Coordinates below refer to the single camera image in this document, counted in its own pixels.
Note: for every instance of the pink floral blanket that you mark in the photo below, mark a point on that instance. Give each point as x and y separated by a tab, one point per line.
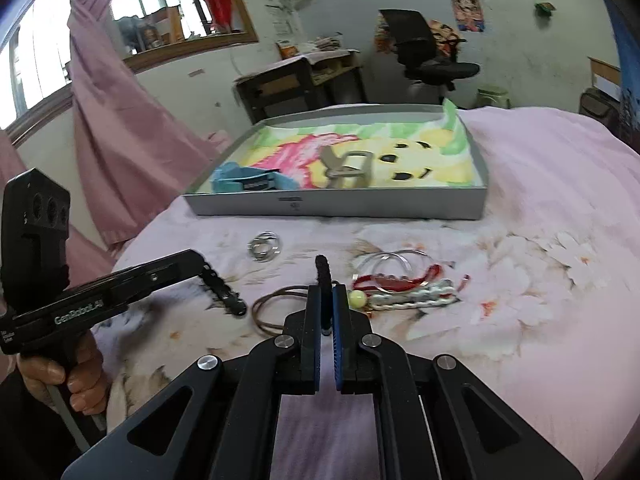
525	285

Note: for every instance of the grey shallow cardboard box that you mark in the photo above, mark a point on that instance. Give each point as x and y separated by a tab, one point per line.
345	205

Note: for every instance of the blue patterned curtain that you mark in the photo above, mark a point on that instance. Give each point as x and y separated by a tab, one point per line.
627	60

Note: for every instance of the black office chair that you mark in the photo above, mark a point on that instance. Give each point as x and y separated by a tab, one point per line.
430	60

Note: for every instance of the white wall papers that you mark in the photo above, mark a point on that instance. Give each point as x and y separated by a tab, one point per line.
285	20

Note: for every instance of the person's left hand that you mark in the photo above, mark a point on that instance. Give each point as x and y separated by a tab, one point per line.
82	377

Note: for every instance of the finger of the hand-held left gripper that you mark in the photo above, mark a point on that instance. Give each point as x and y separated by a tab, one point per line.
220	287

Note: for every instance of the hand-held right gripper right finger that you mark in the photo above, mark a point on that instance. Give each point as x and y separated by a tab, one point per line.
340	340

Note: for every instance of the green stool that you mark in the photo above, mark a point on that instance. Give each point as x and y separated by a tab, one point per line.
492	97

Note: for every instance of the wooden cabinet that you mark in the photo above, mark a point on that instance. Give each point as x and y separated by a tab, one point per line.
605	75

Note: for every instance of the dark bag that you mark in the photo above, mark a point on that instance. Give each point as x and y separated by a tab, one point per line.
597	107

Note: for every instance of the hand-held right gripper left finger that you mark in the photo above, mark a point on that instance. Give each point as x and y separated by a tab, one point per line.
311	340

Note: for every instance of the wooden framed window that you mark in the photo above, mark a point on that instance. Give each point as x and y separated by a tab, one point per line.
150	20

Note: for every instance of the dark wooden desk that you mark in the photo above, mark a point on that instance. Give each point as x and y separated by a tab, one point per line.
280	85

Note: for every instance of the green hanging pouch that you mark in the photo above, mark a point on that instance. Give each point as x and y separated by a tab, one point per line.
545	8

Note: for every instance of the cartoon wall poster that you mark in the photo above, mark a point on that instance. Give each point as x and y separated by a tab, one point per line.
469	12

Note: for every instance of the clear bangle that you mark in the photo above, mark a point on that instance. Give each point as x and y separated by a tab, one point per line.
367	260
417	265

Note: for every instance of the green bead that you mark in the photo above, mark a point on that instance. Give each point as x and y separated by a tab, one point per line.
357	300

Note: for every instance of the pile of papers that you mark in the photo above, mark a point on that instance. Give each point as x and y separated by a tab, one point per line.
320	44

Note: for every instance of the cartoon printed cloth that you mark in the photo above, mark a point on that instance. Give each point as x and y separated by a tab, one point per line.
435	160

